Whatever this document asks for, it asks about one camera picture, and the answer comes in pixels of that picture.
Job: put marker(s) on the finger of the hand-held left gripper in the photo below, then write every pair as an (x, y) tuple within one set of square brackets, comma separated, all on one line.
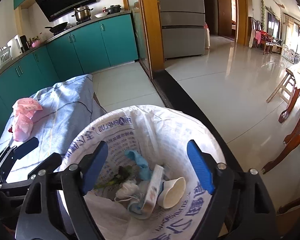
[(48, 160), (27, 145)]

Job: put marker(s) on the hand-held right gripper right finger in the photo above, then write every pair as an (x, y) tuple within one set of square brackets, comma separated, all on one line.
[(200, 167)]

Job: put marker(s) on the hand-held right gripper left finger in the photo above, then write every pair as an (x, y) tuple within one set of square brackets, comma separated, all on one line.
[(96, 165)]

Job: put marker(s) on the green vegetable leaves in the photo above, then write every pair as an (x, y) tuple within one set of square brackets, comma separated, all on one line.
[(122, 173)]

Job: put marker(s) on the white paper cup blue band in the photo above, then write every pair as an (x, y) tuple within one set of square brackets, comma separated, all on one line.
[(172, 192)]

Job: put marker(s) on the pink labelled plastic bag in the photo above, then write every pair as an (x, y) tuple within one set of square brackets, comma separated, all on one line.
[(27, 106)]

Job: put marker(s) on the trash bin with white bag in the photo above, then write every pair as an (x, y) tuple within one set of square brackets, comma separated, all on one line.
[(190, 130)]

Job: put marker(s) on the white tissue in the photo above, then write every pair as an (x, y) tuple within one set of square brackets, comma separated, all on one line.
[(126, 190)]

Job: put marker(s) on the white ointment carton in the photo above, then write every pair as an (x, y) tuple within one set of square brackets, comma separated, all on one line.
[(152, 190)]

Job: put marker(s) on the light blue face mask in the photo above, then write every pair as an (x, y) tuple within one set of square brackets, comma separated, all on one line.
[(137, 206)]

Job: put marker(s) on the blue checked cloth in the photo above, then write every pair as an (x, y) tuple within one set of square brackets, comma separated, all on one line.
[(65, 100)]

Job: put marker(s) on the white dish basket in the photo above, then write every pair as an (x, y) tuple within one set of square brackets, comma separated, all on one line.
[(1, 58)]

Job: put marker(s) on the dark kitchen countertop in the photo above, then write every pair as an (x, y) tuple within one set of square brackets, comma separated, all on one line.
[(27, 51)]

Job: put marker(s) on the white countertop appliance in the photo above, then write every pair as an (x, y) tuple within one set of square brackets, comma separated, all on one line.
[(13, 45)]

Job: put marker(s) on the pink bowl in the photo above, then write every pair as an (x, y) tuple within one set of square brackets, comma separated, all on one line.
[(35, 44)]

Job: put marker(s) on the wooden dining table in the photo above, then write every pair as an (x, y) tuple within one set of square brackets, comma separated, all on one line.
[(297, 135)]

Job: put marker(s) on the teal kitchen base cabinet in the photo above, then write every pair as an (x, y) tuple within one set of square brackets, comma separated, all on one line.
[(90, 42)]

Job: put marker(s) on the black wok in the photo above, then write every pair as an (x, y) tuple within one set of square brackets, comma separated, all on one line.
[(57, 27)]

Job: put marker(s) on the wooden stool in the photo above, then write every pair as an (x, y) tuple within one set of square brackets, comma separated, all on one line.
[(288, 80)]

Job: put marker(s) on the steel cooking pot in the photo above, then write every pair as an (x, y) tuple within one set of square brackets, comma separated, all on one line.
[(83, 15)]

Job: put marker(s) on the silver refrigerator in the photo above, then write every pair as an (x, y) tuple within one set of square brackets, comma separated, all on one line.
[(180, 25)]

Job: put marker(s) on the wooden chairs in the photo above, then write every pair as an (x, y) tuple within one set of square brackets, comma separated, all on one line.
[(262, 37)]

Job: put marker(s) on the wooden framed glass sliding door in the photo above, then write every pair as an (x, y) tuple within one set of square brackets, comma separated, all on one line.
[(150, 30)]

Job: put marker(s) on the white low fence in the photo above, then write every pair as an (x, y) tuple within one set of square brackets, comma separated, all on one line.
[(291, 53)]

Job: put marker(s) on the white bowl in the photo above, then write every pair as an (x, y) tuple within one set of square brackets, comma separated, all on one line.
[(101, 15)]

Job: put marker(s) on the black range hood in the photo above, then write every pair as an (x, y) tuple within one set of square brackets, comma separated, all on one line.
[(65, 0)]

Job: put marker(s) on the brown wooden door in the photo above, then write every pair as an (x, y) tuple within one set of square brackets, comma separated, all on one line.
[(221, 12)]

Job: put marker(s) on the black lidded pot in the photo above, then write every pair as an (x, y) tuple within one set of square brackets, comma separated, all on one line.
[(113, 9)]

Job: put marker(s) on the green hanging vine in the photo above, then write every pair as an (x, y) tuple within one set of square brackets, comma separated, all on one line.
[(262, 7)]

